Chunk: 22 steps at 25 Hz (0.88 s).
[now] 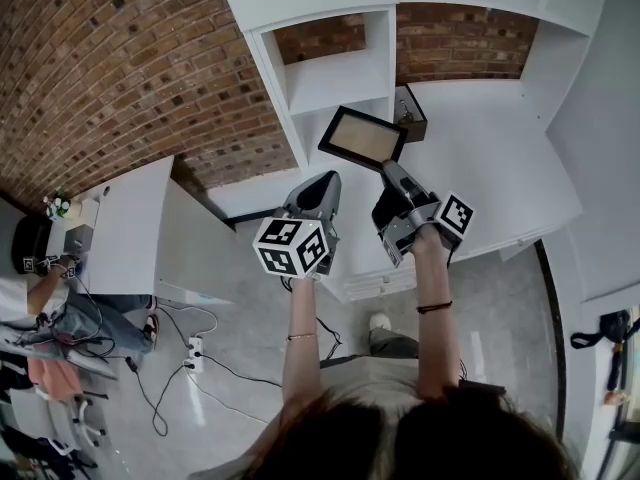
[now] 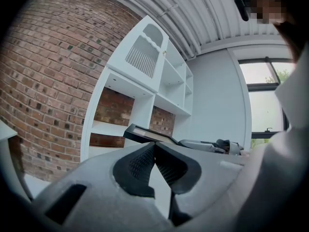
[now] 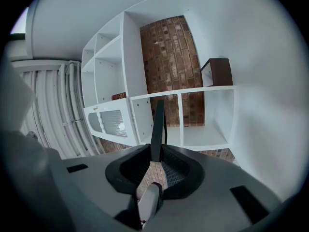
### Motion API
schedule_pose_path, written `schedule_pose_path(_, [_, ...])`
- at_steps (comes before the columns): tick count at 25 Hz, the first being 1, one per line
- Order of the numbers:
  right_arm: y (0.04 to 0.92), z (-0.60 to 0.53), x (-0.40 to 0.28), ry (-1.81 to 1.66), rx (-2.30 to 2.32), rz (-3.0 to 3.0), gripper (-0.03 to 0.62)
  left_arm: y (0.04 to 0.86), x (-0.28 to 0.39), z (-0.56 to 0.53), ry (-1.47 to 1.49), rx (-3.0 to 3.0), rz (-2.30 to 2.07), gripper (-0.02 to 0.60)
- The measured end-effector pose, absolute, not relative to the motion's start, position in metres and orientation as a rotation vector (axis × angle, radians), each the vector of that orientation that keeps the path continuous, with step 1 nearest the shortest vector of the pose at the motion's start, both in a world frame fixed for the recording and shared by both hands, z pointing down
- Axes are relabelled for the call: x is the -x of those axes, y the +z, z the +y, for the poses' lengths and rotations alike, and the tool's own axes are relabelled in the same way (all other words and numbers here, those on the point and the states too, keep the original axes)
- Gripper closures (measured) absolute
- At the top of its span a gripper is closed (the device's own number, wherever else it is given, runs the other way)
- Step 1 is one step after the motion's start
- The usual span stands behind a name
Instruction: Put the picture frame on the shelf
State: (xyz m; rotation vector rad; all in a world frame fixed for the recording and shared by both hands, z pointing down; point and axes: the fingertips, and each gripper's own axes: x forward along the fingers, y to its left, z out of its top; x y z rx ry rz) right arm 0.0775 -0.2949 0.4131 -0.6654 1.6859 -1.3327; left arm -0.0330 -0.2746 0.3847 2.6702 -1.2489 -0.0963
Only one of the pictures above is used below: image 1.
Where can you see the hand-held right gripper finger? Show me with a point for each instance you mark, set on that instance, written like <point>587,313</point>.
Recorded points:
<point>399,178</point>
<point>386,210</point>

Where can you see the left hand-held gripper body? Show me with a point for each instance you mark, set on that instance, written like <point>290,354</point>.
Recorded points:
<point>290,248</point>

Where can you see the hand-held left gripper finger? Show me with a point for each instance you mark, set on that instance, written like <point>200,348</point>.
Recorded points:
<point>312,195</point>
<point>334,198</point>

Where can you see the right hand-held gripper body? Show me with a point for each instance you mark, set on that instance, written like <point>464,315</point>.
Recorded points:
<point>452,215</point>

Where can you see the black framed picture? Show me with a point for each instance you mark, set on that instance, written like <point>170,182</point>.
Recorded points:
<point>362,135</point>

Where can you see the person's right forearm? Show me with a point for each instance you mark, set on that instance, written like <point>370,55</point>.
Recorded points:
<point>435,348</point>

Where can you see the person's left forearm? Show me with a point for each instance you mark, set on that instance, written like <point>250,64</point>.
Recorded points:
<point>300,358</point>

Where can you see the white shelf desk unit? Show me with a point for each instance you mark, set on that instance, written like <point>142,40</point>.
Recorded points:
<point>480,158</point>

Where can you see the white side desk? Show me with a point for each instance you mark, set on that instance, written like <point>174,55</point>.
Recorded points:
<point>130,218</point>

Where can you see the person's right hand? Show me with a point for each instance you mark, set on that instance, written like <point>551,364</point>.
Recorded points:
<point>430,243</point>

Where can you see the dark brown open box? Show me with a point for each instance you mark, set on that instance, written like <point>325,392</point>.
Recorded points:
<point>416,130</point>

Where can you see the black wrist band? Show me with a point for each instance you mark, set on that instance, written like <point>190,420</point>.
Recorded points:
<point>434,308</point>

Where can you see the person's left beige shoe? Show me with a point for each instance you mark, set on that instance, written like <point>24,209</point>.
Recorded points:
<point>380,321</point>

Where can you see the person's olive trousers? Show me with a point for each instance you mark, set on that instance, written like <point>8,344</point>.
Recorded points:
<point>395,343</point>

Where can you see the white power strip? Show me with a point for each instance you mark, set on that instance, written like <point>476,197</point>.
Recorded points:
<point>195,354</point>

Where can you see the person's beige shirt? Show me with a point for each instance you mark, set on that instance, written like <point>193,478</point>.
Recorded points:
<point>370,378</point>

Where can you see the small white box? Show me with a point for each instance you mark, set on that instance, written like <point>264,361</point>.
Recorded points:
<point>89,213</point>

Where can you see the grey metal box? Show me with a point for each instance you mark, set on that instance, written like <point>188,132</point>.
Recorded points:
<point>80,240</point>

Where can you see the dark hanging tool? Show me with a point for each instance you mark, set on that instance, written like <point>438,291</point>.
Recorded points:
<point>616,368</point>

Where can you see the small potted flower plant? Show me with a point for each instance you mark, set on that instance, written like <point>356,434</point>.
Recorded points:
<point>59,205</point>

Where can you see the pink cloth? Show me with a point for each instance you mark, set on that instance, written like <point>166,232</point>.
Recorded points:
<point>55,380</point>

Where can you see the white office chair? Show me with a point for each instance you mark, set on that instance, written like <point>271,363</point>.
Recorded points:
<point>45,418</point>

